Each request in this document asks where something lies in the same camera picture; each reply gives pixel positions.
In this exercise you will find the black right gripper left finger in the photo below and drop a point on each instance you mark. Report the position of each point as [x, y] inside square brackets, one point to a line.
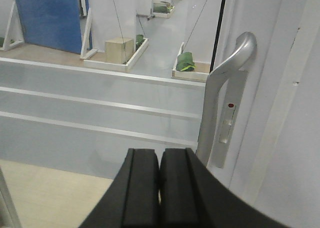
[132, 199]

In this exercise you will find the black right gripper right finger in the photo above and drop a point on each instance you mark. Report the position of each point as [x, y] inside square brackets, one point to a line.
[191, 197]

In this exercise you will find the white framed sliding glass door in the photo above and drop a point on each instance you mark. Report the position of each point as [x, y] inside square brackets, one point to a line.
[83, 120]

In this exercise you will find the silver door handle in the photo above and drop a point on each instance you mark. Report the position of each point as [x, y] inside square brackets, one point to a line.
[246, 44]

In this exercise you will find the silver door lock plate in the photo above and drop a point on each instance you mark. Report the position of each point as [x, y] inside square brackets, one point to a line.
[231, 103]

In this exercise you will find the light plywood base board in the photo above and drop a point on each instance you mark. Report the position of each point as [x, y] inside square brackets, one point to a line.
[51, 198]

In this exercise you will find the distant green sandbag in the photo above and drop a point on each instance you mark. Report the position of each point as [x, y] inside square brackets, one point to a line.
[185, 62]

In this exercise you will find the distant wooden block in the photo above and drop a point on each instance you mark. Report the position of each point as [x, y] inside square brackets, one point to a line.
[119, 50]

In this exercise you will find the blue partition panel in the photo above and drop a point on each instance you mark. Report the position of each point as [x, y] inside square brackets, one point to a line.
[53, 23]

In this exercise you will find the white wooden tray frame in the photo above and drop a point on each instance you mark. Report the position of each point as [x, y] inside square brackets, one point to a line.
[97, 60]

